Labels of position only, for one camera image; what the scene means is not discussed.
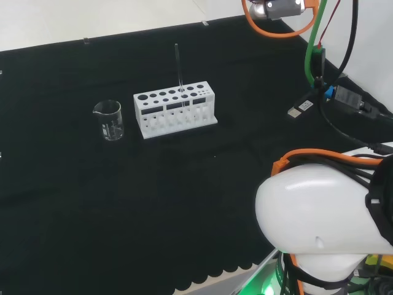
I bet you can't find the clear glass rod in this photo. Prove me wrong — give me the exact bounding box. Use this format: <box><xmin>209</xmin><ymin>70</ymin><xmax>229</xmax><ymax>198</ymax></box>
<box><xmin>174</xmin><ymin>43</ymin><xmax>189</xmax><ymax>120</ymax></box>

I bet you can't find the white test tube rack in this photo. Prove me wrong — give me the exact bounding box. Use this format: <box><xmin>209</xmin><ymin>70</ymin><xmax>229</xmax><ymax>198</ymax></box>
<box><xmin>133</xmin><ymin>81</ymin><xmax>219</xmax><ymax>141</ymax></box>

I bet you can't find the black bench cloth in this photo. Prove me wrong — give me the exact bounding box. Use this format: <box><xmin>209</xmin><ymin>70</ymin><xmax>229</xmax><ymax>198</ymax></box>
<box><xmin>0</xmin><ymin>15</ymin><xmax>393</xmax><ymax>295</ymax></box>

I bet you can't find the clear glass beaker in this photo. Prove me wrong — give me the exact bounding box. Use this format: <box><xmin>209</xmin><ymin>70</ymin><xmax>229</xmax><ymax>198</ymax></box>
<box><xmin>91</xmin><ymin>99</ymin><xmax>125</xmax><ymax>142</ymax></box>

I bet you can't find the silver USB plug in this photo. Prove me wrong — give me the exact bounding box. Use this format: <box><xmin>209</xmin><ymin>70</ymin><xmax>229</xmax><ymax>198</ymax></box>
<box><xmin>287</xmin><ymin>98</ymin><xmax>314</xmax><ymax>119</ymax></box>

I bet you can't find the grey adapter box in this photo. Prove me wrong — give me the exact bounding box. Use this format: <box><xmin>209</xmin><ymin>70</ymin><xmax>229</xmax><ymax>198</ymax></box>
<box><xmin>333</xmin><ymin>85</ymin><xmax>366</xmax><ymax>115</ymax></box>

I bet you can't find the orange looped cable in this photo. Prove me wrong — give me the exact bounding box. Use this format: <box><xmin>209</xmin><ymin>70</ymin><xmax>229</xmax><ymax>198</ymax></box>
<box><xmin>241</xmin><ymin>0</ymin><xmax>321</xmax><ymax>39</ymax></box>

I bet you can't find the green cable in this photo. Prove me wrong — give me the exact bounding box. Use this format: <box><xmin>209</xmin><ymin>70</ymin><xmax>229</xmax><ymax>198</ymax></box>
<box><xmin>304</xmin><ymin>0</ymin><xmax>328</xmax><ymax>90</ymax></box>

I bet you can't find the thin red wire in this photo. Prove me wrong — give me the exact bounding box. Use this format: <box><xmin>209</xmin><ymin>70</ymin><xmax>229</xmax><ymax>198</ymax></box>
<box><xmin>318</xmin><ymin>0</ymin><xmax>340</xmax><ymax>49</ymax></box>

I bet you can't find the black cable with plug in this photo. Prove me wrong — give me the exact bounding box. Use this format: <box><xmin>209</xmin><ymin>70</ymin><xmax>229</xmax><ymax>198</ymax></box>
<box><xmin>316</xmin><ymin>87</ymin><xmax>393</xmax><ymax>155</ymax></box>

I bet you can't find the black hanging cable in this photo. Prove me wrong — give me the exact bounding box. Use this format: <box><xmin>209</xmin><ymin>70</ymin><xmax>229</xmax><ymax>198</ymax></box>
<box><xmin>336</xmin><ymin>0</ymin><xmax>360</xmax><ymax>81</ymax></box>

